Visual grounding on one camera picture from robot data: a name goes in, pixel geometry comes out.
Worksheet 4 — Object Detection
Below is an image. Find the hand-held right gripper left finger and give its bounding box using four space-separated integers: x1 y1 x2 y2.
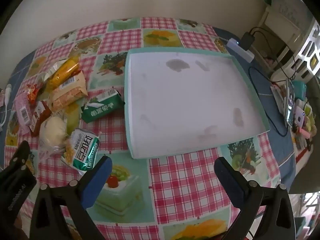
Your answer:
29 156 113 240

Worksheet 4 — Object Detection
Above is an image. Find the checkered dessert print tablecloth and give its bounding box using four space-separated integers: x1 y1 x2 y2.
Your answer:
4 17 282 240

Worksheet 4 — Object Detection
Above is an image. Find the shallow teal white box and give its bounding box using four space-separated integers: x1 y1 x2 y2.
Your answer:
124 49 271 159

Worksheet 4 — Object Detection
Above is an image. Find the small teal box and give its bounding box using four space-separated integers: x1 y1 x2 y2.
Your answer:
295 81 307 98

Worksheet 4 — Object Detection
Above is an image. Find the orange snack packet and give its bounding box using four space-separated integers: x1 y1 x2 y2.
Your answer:
42 56 80 93

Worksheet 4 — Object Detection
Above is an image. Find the white power strip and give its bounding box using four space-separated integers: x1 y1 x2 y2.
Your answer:
226 38 255 62

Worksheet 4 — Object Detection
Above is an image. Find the red snack packet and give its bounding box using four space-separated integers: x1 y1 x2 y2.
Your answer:
25 82 44 104

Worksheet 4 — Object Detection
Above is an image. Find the clear white bun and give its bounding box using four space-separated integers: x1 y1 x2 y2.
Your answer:
37 114 73 160

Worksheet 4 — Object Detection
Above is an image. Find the green white snack packet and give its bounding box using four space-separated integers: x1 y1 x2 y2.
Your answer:
61 128 100 176

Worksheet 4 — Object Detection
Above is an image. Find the white cutout pattern container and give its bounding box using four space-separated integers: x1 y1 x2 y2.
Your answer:
292 25 320 80

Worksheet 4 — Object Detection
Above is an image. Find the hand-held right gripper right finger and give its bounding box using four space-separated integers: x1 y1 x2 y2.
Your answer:
214 157 297 240

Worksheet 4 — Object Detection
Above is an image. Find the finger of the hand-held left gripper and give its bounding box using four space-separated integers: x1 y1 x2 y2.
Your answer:
0 140 37 222

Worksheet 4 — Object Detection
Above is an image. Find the beige biscuit packet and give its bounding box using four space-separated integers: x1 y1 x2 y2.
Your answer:
51 71 88 110

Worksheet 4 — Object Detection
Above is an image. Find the dark green snack packet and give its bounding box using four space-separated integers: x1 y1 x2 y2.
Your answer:
81 87 125 123

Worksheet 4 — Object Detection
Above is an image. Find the smartphone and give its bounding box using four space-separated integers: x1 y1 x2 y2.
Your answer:
285 79 296 128

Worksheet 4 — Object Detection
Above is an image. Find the black cable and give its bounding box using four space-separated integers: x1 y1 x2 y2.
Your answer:
248 66 289 137
251 26 300 85

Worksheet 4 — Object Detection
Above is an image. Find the white power bank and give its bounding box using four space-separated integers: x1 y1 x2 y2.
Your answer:
295 105 306 130

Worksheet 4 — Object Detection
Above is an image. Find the white corded device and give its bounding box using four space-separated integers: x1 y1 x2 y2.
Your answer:
0 84 13 130

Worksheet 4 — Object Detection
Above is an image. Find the pink snack packet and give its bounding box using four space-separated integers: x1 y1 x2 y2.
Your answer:
14 92 34 134

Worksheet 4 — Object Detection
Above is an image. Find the black power adapter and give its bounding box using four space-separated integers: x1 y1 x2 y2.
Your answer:
239 32 256 51

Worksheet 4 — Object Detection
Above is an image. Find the white wooden furniture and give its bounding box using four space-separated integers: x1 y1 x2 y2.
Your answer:
257 5 303 63

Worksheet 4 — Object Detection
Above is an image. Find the brown white biscuit packet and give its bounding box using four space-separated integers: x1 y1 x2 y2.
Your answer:
29 101 52 137

